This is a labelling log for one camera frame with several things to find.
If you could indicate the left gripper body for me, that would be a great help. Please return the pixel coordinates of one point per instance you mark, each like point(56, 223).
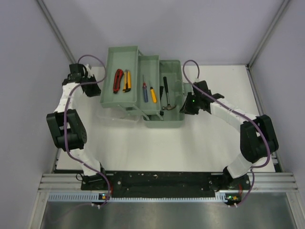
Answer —
point(91, 90)

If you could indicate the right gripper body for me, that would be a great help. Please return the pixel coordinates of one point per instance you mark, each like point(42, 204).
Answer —
point(192, 105)

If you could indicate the orange handled screwdriver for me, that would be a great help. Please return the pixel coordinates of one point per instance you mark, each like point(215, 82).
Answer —
point(153, 94)

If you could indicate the red handled pliers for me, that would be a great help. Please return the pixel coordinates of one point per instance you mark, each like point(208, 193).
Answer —
point(117, 81)

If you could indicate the translucent green tool box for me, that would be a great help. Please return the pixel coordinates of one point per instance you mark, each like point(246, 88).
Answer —
point(154, 69)

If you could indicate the orange black utility knife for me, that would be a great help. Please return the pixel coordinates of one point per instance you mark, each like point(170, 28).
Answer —
point(127, 81)

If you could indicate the claw hammer black handle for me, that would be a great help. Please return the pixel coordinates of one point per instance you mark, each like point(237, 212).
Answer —
point(168, 107)

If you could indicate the blue handled screwdriver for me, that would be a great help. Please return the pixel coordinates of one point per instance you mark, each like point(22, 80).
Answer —
point(144, 87)

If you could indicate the small black mallet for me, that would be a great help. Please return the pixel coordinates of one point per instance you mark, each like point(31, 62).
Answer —
point(161, 89)

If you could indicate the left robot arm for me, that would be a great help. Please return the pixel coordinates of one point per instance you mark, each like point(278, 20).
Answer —
point(66, 127)

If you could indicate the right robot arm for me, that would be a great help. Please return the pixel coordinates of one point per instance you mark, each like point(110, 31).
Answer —
point(257, 135)

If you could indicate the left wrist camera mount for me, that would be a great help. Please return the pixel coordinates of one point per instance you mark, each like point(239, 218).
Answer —
point(88, 71)

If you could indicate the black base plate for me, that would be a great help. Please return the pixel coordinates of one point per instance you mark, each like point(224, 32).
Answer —
point(162, 184)

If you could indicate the aluminium frame rail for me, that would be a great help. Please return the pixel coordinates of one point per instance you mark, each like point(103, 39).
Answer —
point(259, 181)

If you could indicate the grey slotted cable duct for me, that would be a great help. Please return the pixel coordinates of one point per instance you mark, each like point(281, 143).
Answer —
point(100, 198)

